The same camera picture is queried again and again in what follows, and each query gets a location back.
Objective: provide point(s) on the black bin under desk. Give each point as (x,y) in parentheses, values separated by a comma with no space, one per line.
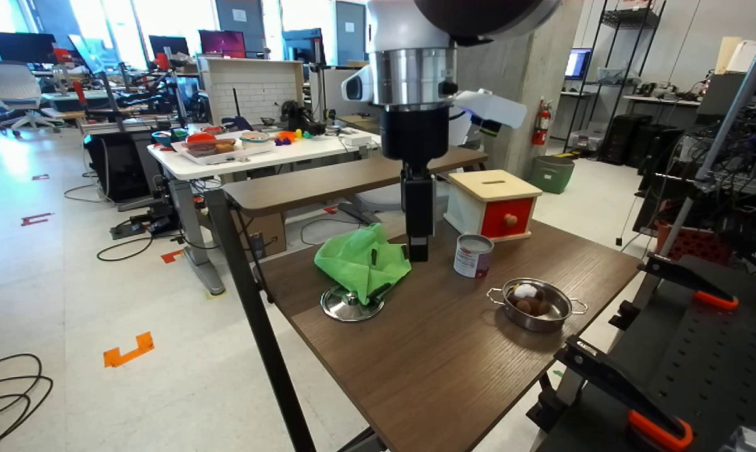
(115,165)

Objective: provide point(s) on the tin can with purple label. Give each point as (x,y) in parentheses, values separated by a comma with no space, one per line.
(473,262)

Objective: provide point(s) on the purple screen monitor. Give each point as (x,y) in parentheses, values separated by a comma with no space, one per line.
(222,44)

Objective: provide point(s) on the green plastic basket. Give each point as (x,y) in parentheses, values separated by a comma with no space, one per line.
(554,174)

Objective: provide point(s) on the white office chair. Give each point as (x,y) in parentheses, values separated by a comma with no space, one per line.
(12,89)

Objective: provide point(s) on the red fire extinguisher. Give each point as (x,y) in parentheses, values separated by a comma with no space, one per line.
(542,125)

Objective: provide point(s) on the wooden box with red drawer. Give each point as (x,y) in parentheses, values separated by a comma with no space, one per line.
(479,209)

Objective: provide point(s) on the blue screen monitor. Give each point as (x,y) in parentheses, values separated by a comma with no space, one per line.
(302,45)

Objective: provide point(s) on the white desk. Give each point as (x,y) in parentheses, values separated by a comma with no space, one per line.
(252,159)

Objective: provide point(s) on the green cloth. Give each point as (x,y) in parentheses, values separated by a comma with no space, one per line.
(351,260)

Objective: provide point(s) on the white pegboard panel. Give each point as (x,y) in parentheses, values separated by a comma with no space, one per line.
(253,89)

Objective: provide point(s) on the brown raised table shelf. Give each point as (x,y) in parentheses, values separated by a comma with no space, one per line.
(326,182)

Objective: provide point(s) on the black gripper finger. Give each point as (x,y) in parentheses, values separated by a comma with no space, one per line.
(424,213)
(409,213)

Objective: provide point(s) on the small orange desk item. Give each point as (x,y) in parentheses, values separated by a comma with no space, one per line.
(287,135)

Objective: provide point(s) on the red mesh crate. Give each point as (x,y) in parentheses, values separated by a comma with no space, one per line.
(694,241)

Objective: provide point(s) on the grey metal stand pole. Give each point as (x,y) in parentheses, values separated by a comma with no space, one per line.
(729,116)

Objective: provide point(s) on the brown and white toy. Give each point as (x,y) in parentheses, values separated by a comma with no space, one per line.
(527,296)

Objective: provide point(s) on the black metal table leg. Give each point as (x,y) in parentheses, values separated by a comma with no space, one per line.
(253,321)

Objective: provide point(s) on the dark screen monitor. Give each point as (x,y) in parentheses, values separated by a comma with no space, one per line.
(22,45)
(168,45)

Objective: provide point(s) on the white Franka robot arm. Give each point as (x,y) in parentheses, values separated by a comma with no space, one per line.
(409,75)

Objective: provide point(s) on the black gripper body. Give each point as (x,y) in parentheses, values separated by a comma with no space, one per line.
(415,133)

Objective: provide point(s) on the small metal pot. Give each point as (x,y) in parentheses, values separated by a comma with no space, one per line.
(517,320)

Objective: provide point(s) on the black perforated mounting platform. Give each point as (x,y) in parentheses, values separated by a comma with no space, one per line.
(704,366)

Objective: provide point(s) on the metal bowl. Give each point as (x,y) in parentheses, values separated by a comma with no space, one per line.
(343,310)

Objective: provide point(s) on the black device on desk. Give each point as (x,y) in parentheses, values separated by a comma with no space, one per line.
(295,116)

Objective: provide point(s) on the orange object on desk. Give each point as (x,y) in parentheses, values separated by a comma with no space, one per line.
(203,138)

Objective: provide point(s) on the tall metal shelf rack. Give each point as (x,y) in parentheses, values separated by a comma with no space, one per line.
(643,75)

